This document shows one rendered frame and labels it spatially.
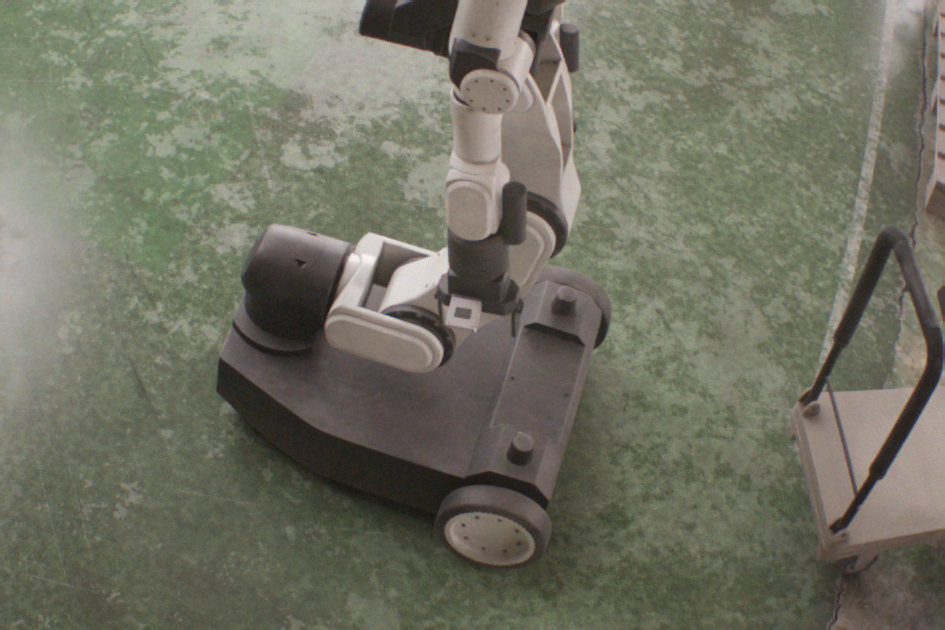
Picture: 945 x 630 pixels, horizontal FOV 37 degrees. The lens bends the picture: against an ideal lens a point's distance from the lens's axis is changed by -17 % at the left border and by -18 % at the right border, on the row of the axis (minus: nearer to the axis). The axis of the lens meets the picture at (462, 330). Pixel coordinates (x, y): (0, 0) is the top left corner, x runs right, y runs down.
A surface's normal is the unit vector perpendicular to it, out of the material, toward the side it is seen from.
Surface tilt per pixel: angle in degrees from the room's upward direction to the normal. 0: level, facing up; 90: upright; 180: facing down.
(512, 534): 90
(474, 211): 90
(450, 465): 0
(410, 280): 46
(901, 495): 0
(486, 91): 90
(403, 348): 90
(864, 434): 0
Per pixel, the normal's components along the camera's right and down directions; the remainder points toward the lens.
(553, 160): -0.25, 0.71
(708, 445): 0.18, -0.63
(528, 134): -0.26, 0.92
